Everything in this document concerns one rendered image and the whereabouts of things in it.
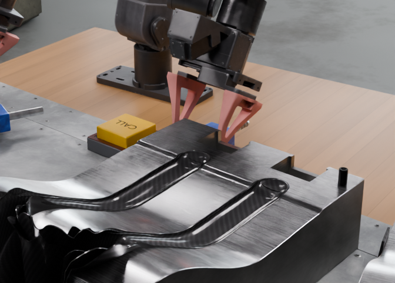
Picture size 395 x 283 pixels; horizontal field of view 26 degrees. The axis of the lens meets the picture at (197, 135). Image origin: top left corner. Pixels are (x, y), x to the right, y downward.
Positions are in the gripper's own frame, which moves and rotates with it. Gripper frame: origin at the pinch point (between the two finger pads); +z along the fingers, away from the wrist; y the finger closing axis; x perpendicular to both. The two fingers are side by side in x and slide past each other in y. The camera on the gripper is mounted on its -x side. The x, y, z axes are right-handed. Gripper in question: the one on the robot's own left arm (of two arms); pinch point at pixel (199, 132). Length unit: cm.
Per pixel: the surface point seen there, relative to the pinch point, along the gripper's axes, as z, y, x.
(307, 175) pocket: 0.0, 20.8, -5.7
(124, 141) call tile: 4.5, -8.1, -4.7
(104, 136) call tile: 4.9, -11.9, -4.6
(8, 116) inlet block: 7.0, -25.5, -10.4
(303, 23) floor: -60, -168, 279
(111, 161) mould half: 5.9, 3.2, -18.4
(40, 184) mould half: 9.7, 4.0, -28.9
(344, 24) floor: -66, -152, 290
